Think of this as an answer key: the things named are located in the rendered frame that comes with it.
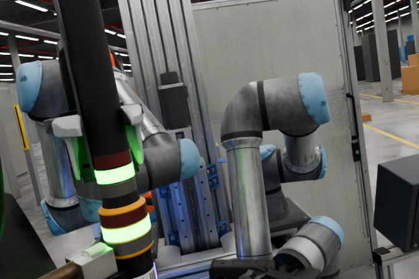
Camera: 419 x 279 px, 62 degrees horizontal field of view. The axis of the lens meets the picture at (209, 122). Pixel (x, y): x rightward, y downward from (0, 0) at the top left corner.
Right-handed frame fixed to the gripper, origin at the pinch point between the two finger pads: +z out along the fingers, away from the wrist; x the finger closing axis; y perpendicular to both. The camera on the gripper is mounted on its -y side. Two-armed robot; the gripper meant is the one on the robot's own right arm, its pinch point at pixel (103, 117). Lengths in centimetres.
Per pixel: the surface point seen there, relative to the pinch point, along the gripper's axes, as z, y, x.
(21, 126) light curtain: -585, 15, 66
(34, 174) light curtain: -590, 95, 65
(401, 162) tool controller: -28, 25, -68
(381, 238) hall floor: -175, 150, -213
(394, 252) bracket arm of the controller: -26, 45, -61
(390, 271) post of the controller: -27, 49, -59
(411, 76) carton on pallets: -729, 89, -1004
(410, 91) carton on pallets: -733, 137, -998
